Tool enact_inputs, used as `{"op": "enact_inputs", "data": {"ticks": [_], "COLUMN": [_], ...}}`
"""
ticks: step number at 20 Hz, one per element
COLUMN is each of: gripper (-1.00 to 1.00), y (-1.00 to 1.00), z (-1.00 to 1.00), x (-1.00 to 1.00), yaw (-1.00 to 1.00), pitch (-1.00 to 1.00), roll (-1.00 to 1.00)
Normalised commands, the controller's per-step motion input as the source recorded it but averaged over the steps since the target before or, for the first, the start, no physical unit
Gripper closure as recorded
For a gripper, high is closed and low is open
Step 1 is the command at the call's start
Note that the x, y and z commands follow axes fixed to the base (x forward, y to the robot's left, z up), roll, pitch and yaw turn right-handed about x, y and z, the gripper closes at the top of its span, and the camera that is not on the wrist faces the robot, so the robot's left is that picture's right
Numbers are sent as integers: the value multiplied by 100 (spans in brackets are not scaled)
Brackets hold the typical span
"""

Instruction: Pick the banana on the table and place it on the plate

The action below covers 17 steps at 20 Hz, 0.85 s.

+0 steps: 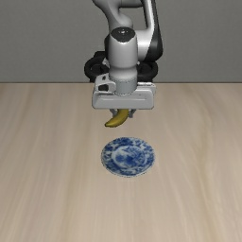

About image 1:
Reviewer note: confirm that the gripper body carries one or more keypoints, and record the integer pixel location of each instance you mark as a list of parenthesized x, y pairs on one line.
[(126, 99)]

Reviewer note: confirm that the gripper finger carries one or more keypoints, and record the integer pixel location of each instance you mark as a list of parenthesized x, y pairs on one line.
[(112, 112), (131, 113)]

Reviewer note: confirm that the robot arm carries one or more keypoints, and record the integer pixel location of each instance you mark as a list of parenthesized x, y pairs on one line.
[(123, 53)]

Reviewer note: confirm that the yellow banana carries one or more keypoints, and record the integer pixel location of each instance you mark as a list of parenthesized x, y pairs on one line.
[(117, 120)]

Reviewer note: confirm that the blue and white plate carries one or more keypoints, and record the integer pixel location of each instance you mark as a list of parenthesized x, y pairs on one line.
[(128, 156)]

